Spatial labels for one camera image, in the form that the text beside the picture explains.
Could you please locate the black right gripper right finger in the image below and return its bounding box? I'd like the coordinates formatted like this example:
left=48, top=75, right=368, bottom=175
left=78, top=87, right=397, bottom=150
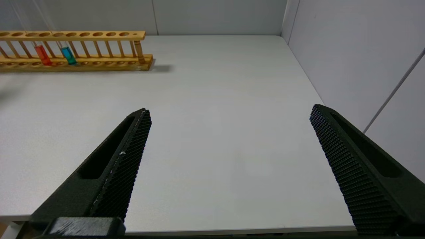
left=309, top=104, right=425, bottom=237

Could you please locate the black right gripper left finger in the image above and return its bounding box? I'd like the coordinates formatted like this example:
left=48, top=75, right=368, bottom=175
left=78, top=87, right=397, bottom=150
left=24, top=108, right=152, bottom=237

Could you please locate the wooden test tube rack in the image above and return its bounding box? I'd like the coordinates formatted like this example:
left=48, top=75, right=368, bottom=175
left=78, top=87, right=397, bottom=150
left=0, top=31, right=154, bottom=72

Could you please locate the test tube with teal pigment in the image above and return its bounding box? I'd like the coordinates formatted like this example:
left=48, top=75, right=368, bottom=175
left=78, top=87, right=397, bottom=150
left=33, top=0, right=78, bottom=65

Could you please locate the test tube with red pigment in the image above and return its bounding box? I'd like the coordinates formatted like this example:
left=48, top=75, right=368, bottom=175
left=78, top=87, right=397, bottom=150
left=10, top=0, right=53, bottom=66

